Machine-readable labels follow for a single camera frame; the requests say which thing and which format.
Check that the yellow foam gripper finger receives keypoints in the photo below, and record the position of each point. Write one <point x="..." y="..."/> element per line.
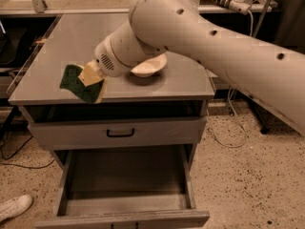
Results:
<point x="91" y="74"/>

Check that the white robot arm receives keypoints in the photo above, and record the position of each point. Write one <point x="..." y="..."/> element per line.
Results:
<point x="274" y="77"/>

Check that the grey drawer cabinet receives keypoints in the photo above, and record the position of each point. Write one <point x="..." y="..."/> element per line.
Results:
<point x="181" y="89"/>

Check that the grey upper drawer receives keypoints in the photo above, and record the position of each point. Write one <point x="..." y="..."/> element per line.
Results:
<point x="77" y="135"/>

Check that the open grey middle drawer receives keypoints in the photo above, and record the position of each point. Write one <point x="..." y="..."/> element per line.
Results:
<point x="126" y="188"/>

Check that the white paper bowl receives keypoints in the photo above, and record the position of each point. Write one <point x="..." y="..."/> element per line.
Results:
<point x="150" y="66"/>

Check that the white sneaker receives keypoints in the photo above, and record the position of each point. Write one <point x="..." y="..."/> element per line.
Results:
<point x="15" y="207"/>

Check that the white power strip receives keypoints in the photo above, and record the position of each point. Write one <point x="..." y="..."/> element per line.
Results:
<point x="235" y="5"/>

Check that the dark side cabinet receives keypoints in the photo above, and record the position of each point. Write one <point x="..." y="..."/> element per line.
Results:
<point x="285" y="27"/>

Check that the black drawer handle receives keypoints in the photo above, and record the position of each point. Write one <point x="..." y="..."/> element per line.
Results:
<point x="120" y="133"/>

